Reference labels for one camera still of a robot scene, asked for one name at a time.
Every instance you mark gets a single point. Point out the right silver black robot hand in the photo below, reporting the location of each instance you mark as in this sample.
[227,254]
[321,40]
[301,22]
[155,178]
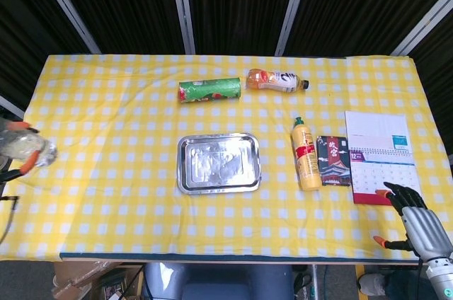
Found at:
[423,229]

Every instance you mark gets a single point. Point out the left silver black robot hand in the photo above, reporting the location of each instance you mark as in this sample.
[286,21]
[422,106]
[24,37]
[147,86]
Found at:
[14,125]

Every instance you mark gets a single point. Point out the clear plastic bottle green cap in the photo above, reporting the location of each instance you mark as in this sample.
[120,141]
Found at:
[24,146]

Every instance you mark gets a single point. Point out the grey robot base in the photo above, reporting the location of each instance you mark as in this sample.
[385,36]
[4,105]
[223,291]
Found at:
[219,282]

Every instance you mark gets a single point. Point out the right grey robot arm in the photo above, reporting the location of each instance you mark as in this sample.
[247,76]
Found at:
[440,280]

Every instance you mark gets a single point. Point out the yellow squeeze bottle green cap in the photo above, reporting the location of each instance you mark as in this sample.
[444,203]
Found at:
[307,158]

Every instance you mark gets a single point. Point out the orange juice bottle black cap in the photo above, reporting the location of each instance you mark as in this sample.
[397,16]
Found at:
[276,81]

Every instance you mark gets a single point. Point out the rectangular metal tray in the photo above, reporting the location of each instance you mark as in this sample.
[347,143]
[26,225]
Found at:
[219,163]

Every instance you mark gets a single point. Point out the white shoe with grey sole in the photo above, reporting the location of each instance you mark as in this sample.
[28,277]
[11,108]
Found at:
[371,284]

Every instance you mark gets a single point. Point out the yellow white checked tablecloth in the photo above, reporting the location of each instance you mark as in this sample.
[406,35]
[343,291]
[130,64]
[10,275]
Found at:
[106,102]

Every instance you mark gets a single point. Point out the white red desk calendar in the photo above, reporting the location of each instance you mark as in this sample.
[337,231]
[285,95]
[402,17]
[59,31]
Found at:
[375,137]

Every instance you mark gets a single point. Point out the dark red illustrated card box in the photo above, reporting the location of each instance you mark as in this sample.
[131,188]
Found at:
[332,162]

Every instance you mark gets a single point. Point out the metal table leg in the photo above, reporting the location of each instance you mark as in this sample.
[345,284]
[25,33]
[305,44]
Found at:
[314,282]

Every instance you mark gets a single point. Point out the brown cardboard box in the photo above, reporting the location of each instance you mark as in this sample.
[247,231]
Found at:
[81,278]

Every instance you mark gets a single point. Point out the green chip can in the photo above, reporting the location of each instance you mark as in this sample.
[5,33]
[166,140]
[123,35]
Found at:
[210,90]

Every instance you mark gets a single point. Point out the white partition frame post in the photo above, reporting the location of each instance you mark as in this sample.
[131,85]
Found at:
[293,6]
[67,10]
[423,24]
[10,106]
[182,6]

